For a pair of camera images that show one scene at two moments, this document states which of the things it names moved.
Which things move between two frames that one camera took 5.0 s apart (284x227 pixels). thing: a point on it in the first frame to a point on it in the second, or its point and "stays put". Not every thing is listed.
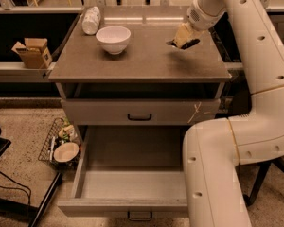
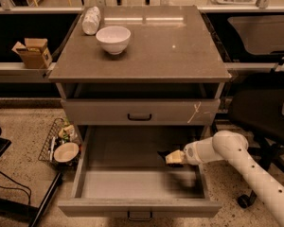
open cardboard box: x=34 y=53 stays put
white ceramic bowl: x=114 y=39 stays put
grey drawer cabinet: x=132 y=97 stays put
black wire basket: x=62 y=145 stays put
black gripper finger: x=190 y=43 to x=175 y=165
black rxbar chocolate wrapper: x=193 y=42 to x=163 y=154
